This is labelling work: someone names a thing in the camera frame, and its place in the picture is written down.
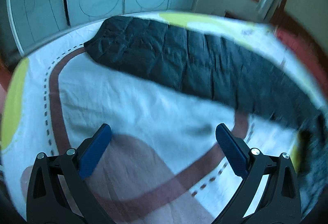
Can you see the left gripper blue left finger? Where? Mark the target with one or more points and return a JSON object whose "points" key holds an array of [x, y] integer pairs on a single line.
{"points": [[57, 192]]}

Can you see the red pillow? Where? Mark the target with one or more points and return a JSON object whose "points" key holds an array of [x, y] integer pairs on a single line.
{"points": [[307, 57]]}

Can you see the patterned white bed sheet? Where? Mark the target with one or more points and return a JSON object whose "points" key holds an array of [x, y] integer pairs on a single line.
{"points": [[163, 164]]}

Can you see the black quilted puffer jacket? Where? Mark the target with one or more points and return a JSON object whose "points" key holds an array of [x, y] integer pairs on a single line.
{"points": [[216, 68]]}

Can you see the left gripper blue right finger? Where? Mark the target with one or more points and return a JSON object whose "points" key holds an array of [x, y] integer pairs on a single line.
{"points": [[280, 201]]}

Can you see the wooden nightstand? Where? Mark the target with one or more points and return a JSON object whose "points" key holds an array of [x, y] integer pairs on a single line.
{"points": [[241, 17]]}

